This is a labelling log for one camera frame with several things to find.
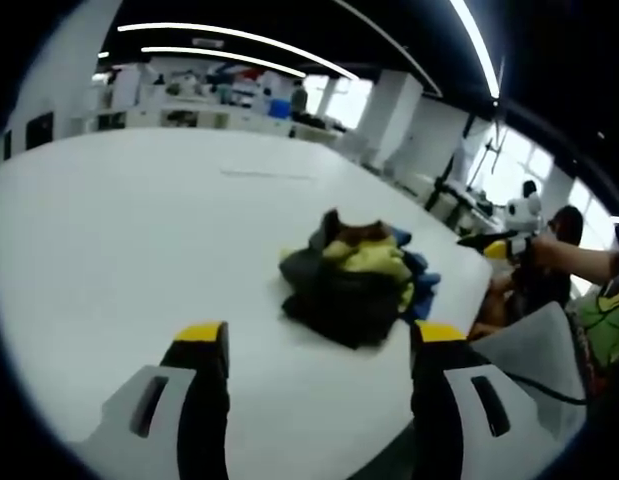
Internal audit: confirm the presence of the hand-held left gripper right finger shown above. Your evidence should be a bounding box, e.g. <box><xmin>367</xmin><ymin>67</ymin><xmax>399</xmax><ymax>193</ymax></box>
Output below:
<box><xmin>410</xmin><ymin>319</ymin><xmax>565</xmax><ymax>480</ymax></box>

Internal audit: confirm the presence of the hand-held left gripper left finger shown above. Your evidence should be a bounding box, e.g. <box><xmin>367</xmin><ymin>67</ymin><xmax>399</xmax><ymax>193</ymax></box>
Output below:
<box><xmin>71</xmin><ymin>321</ymin><xmax>232</xmax><ymax>480</ymax></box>

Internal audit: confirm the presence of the blue garment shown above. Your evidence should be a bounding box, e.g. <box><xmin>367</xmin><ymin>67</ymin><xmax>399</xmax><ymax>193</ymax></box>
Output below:
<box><xmin>388</xmin><ymin>225</ymin><xmax>443</xmax><ymax>321</ymax></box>

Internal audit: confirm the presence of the yellow green garment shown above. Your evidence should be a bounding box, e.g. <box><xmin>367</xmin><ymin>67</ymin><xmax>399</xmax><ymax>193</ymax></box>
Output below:
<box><xmin>321</xmin><ymin>235</ymin><xmax>416</xmax><ymax>314</ymax></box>

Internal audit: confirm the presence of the brown garment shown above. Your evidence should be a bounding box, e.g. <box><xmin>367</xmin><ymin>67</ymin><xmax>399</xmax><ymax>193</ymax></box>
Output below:
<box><xmin>336</xmin><ymin>218</ymin><xmax>396</xmax><ymax>246</ymax></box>

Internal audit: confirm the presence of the black garment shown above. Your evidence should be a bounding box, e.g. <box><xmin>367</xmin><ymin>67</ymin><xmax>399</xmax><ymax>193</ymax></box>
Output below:
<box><xmin>281</xmin><ymin>267</ymin><xmax>415</xmax><ymax>351</ymax></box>

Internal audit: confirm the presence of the dark grey garment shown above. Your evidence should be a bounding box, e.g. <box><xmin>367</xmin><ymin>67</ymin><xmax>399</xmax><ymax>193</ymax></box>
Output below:
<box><xmin>278</xmin><ymin>209</ymin><xmax>343</xmax><ymax>296</ymax></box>

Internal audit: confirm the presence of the person's right hand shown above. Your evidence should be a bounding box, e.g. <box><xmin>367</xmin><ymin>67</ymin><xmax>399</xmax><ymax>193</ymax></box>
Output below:
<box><xmin>531</xmin><ymin>232</ymin><xmax>566</xmax><ymax>272</ymax></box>

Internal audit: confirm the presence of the black tripod stand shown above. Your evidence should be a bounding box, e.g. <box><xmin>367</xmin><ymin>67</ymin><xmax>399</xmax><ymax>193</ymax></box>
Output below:
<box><xmin>422</xmin><ymin>113</ymin><xmax>508</xmax><ymax>217</ymax></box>

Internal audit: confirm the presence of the grey worn device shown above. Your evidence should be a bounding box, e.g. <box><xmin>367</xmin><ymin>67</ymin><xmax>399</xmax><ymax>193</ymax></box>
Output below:
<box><xmin>469</xmin><ymin>301</ymin><xmax>589</xmax><ymax>442</ymax></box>

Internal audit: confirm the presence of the person's green printed shirt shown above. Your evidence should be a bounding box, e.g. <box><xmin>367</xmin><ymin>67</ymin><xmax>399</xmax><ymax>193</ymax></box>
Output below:
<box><xmin>571</xmin><ymin>267</ymin><xmax>619</xmax><ymax>384</ymax></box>

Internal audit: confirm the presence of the curved ceiling light strip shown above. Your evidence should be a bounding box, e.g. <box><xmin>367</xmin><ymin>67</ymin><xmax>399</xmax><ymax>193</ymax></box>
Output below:
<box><xmin>447</xmin><ymin>0</ymin><xmax>503</xmax><ymax>101</ymax></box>

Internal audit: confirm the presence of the white long counter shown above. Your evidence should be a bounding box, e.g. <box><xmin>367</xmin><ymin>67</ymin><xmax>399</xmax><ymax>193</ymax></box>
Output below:
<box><xmin>88</xmin><ymin>97</ymin><xmax>343</xmax><ymax>144</ymax></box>

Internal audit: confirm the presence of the long ceiling light strip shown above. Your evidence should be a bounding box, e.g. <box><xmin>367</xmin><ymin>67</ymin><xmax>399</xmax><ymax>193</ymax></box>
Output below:
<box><xmin>116</xmin><ymin>21</ymin><xmax>361</xmax><ymax>82</ymax></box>

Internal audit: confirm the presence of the black device cable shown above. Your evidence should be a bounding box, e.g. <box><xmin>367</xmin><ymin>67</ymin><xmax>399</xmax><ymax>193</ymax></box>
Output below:
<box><xmin>507</xmin><ymin>372</ymin><xmax>589</xmax><ymax>407</ymax></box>

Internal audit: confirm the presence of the black wall screen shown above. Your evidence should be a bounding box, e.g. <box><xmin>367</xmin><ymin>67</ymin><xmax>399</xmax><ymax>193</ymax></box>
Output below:
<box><xmin>25</xmin><ymin>111</ymin><xmax>56</xmax><ymax>151</ymax></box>

